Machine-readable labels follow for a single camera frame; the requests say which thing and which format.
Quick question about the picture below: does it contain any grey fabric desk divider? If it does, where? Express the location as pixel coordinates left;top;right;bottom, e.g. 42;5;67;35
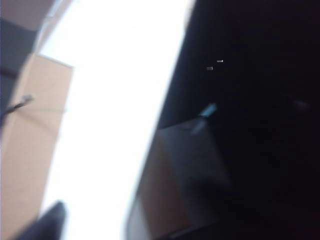
0;0;76;76

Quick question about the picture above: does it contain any long brown cardboard box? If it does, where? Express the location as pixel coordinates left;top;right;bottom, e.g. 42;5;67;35
0;52;75;240

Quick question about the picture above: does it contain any black charging cable white plug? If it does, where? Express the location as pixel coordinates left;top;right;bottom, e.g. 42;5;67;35
0;93;35;121

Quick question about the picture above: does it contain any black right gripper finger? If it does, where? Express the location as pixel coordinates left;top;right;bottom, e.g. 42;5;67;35
22;199;69;240

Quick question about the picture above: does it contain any black smartphone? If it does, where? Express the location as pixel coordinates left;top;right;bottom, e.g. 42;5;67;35
122;0;320;240

